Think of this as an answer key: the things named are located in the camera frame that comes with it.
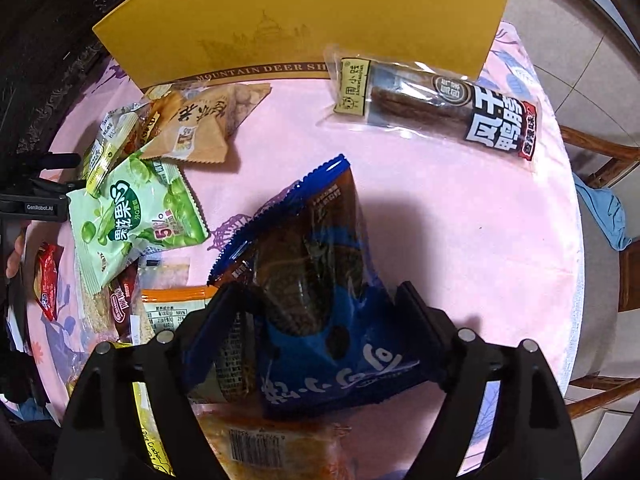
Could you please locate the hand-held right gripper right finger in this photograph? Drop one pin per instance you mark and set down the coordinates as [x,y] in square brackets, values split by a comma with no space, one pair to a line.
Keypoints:
[415,320]

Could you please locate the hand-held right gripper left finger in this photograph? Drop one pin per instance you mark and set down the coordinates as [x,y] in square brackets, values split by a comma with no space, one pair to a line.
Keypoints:
[200,320]

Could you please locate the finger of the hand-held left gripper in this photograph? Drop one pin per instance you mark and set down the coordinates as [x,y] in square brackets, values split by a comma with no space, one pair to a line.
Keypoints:
[55,186]
[50,161]

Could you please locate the clear puffed rice packet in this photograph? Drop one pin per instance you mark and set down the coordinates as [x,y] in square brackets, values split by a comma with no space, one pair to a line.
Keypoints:
[95,307]

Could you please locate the blue cookie packet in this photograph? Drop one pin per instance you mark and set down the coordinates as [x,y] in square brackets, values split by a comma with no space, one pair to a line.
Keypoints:
[310,270]

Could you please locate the clear orange bread packet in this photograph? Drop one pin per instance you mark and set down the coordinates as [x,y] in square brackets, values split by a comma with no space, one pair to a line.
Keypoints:
[280,450]

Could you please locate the yellow cardboard box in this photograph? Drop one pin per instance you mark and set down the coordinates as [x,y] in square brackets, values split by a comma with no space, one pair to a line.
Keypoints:
[300,10]

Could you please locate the person's left hand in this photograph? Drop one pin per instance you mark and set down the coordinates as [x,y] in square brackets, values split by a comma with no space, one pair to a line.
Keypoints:
[17,257]

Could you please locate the orange and white packet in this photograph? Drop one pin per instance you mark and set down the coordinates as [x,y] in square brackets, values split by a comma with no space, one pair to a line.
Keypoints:
[170,305]

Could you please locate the yellow-green small packet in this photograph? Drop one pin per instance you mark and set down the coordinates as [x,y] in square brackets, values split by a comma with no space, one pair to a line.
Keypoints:
[107,155]

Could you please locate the red snack packet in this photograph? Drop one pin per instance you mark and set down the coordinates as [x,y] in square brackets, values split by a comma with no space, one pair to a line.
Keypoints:
[122,305]
[47,280]

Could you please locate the green jelly packet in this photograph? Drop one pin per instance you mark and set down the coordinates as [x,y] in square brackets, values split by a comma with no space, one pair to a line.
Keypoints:
[135,215]

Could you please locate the dark carved wooden furniture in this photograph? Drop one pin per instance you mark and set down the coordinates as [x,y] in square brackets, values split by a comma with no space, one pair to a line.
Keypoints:
[30,35]

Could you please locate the pink printed tablecloth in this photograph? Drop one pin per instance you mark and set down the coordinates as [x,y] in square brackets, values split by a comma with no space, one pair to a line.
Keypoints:
[400,185]

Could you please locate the tan snack packet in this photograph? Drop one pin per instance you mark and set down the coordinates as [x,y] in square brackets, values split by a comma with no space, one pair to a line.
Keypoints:
[200,125]

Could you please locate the blue cloth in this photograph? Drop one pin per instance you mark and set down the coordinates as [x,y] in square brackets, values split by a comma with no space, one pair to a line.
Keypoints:
[602,215]

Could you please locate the yellow black snack packet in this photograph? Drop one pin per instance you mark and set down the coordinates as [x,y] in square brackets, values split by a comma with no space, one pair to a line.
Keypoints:
[450,105]

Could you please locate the wooden chair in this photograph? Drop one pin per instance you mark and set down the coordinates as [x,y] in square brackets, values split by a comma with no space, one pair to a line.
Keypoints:
[605,160]

